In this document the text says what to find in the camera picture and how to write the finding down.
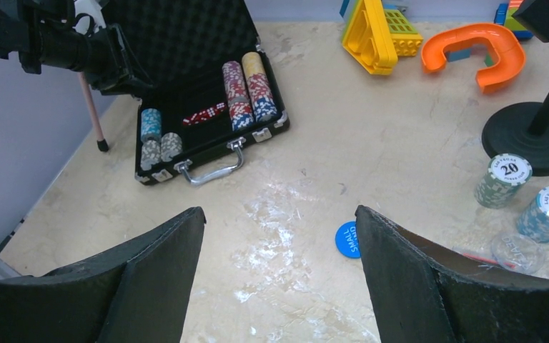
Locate grey chip stack front left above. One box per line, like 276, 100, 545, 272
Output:
140, 139, 162, 171

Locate grey chip stack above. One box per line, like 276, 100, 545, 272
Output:
161, 132, 183, 162
140, 139, 162, 171

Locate purple red blue chip row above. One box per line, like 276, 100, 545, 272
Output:
222, 61, 254, 131

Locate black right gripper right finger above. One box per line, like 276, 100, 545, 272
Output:
355, 206, 549, 342

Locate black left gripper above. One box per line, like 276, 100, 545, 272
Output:
84, 24, 154, 97

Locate blue orange toy blocks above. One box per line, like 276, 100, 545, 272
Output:
493, 0, 534, 41

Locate grey chip stack front right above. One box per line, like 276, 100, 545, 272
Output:
161, 132, 183, 162

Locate yellow red blue chip row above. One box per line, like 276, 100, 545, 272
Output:
242, 52, 277, 122

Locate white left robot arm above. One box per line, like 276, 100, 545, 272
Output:
0, 1, 154, 96

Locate pink tripod stand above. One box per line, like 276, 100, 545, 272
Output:
77, 72, 109, 152

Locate orange curved toy track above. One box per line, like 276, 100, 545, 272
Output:
420, 22, 527, 95

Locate black poker chip case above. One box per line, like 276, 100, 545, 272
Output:
104, 0, 290, 185

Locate yellow triangular toy block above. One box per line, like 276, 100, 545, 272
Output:
340, 0, 423, 76

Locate light blue 10 chip stack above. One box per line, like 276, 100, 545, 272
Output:
515, 184, 549, 244

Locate green 20 chip stack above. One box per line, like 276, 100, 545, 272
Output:
474, 153, 533, 209

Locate red dice row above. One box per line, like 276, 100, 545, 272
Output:
182, 102, 227, 126

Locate light blue chip stack in case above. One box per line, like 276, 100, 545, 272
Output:
140, 108, 162, 143

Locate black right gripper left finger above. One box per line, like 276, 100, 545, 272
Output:
0, 207, 206, 342

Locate blue small blind button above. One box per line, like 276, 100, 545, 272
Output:
335, 221, 361, 259

